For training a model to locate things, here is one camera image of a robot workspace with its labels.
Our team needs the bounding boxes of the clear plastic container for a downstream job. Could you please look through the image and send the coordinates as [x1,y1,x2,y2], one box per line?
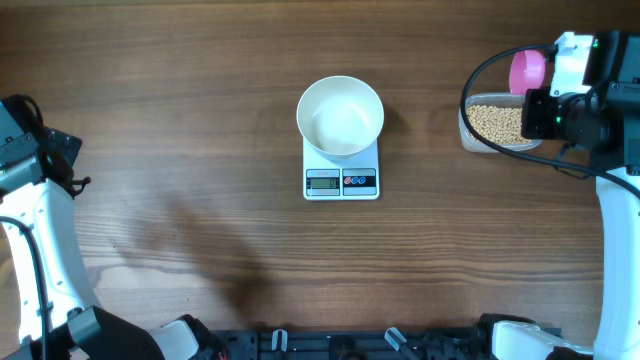
[465,93,542,152]

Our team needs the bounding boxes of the white bowl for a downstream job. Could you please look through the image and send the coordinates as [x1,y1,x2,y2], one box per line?
[296,75,385,158]

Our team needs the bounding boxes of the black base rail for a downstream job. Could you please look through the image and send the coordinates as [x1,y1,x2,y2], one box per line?
[212,327,494,360]

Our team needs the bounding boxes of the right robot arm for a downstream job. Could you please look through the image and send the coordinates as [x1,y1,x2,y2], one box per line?
[522,31,639,359]

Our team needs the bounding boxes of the pink plastic scoop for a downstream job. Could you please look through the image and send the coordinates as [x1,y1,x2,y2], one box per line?
[509,50,546,95]

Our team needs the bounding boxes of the soybeans in container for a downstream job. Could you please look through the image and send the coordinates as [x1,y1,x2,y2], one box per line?
[467,105,530,146]

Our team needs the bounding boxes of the white digital kitchen scale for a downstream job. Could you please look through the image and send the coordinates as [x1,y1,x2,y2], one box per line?
[302,140,381,201]

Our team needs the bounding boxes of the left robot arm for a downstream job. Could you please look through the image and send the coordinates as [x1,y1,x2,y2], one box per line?
[1,95,224,359]

